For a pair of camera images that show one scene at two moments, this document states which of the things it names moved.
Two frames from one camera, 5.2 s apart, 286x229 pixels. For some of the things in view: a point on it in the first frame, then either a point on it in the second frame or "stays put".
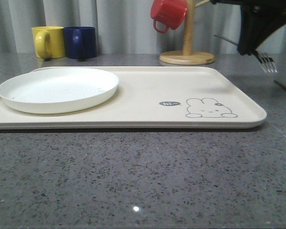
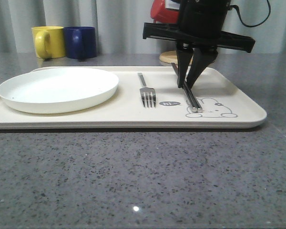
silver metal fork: x=265 y=60 -> x=147 y=91
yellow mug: x=49 y=42 stays put
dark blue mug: x=80 y=42 stays put
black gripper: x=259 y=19 -> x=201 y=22
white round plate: x=57 y=89 stays put
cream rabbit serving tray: x=151 y=98 stays put
